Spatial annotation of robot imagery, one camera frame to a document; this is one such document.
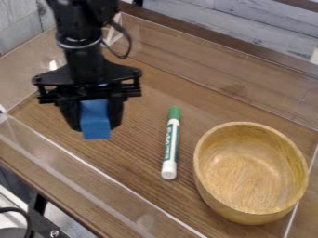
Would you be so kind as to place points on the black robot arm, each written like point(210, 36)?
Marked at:
point(80, 19)

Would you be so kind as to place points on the clear acrylic corner bracket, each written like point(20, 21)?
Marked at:
point(111, 35)

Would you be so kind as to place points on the black equipment under table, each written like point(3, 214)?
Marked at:
point(20, 222)

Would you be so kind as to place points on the green white marker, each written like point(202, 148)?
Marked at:
point(170, 160)

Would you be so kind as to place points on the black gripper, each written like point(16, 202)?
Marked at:
point(59, 85)

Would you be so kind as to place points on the clear acrylic front wall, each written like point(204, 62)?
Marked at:
point(101, 204)

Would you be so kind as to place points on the brown wooden bowl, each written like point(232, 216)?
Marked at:
point(250, 172)

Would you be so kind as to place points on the blue block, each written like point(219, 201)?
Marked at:
point(93, 120)

